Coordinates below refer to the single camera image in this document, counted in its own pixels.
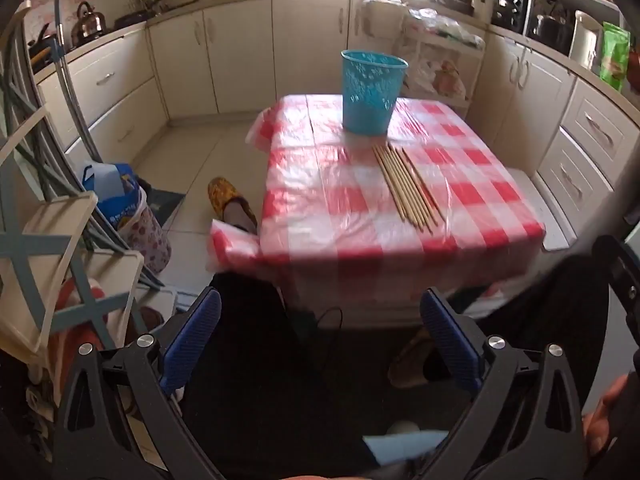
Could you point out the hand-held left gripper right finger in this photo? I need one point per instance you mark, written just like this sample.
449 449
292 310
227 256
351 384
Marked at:
450 345

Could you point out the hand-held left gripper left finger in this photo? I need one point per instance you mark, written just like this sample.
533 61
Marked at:
192 340

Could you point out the row of wooden chopsticks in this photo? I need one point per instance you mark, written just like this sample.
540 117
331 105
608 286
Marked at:
400 180

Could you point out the blue perforated plastic basket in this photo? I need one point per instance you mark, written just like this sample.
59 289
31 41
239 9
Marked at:
367 105

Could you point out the person's right hand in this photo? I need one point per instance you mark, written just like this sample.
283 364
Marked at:
605 415

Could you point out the person's left leg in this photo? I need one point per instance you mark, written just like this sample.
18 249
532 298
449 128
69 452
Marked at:
250 360

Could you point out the person's leg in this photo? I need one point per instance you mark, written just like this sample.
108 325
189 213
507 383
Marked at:
250 360
540 320

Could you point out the person's right leg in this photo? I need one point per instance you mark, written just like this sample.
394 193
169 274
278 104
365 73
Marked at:
540 320

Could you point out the floral fabric bin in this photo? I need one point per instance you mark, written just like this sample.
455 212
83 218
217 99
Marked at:
147 240

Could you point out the pale blue sheet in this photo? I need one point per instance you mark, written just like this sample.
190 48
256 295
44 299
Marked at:
400 447

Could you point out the dark floor mat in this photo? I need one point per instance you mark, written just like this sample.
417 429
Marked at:
167 205

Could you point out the yellow patterned slipper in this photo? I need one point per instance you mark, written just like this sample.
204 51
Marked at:
222 192

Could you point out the blue white bag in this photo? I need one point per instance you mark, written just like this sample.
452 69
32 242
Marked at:
117 195

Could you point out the cream folding rack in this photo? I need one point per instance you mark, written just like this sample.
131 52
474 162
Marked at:
30 260

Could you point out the red white checkered tablecloth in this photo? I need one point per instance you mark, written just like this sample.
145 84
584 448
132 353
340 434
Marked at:
320 200

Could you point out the green packet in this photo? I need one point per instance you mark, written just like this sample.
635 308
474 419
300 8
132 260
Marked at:
615 55

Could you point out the white thermos pot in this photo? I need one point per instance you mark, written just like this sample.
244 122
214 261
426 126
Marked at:
585 40

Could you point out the dark steel pot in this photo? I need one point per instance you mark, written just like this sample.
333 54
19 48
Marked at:
550 32

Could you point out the white storage cart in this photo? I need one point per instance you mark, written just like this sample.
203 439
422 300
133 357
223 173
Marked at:
475 65

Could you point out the cream kitchen cabinets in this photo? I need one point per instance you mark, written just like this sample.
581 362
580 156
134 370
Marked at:
240 50

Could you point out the black toaster oven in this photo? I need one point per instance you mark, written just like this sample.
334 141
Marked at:
510 5

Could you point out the clear plastic bag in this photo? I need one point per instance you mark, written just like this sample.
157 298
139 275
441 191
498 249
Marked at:
445 27

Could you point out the steel kettle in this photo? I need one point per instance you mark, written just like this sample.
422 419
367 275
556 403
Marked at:
90 25

